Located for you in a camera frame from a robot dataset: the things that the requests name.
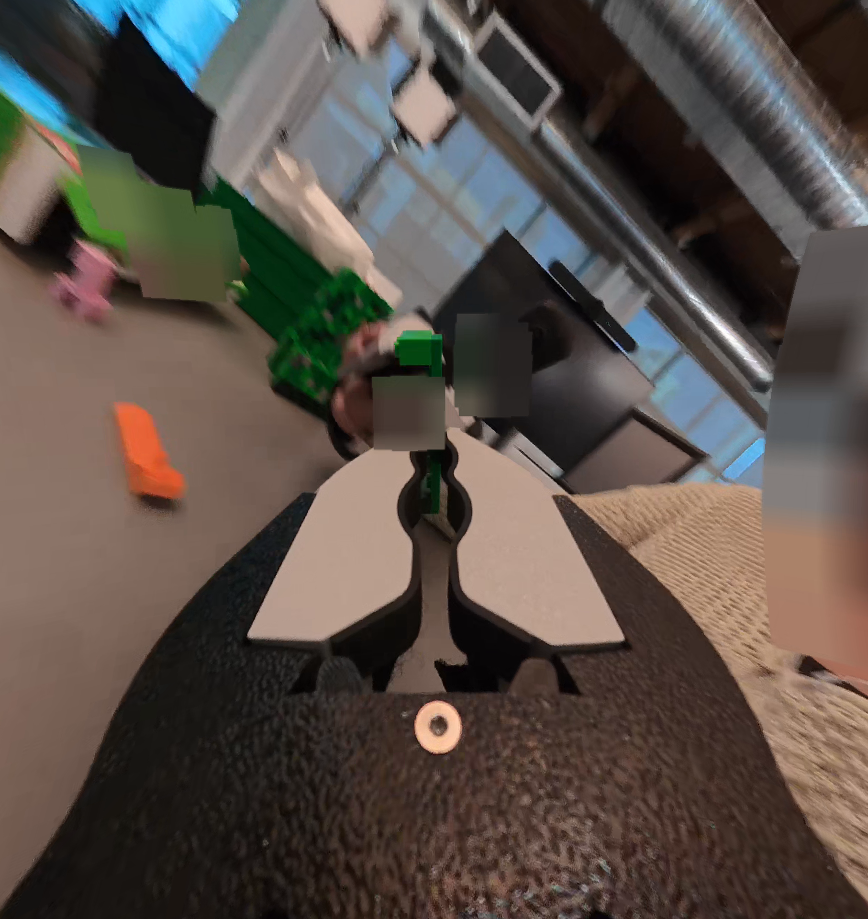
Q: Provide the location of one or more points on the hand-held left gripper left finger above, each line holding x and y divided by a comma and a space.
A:
333, 567

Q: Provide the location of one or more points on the green plastic crate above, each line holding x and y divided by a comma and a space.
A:
276, 265

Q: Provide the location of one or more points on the silver ceiling pipe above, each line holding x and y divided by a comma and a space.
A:
620, 215

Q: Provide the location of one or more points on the grey screen panel black frame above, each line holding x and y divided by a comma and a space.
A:
635, 452

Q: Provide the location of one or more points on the black foam board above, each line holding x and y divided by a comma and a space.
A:
154, 108

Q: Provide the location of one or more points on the studio light panel on stand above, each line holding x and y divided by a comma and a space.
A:
423, 108
355, 25

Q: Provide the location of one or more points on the white paper bag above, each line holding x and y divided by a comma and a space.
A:
312, 215

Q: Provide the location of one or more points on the person's right hand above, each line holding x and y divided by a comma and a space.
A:
348, 413

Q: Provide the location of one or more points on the green lego creeper figure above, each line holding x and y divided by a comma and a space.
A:
319, 337

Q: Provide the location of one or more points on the orange lego brick separator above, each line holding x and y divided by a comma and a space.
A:
147, 452

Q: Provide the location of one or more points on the pink lego pig figure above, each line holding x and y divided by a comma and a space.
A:
86, 287

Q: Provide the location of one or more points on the black webcam bar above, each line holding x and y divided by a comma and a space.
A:
592, 305

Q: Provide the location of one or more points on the person's torso in knit sweater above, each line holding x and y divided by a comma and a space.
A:
821, 790

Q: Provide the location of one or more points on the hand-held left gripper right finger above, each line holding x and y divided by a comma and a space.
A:
534, 567

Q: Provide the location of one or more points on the silver ribbed ceiling duct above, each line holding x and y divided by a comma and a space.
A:
728, 86

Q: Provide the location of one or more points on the long narrow green lego plate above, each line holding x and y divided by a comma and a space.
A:
432, 488

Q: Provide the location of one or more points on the large black tv screen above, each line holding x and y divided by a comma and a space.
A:
599, 388

